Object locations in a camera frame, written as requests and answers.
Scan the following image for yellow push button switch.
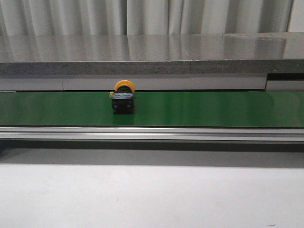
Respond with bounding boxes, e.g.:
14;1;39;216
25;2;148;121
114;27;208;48
109;80;135;114

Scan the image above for white curtain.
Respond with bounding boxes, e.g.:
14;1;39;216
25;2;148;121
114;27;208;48
0;0;304;36

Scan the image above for green conveyor belt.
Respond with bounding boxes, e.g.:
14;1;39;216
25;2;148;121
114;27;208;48
0;91;304;128

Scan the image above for grey stone counter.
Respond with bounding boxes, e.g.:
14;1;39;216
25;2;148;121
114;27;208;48
0;33;304;91

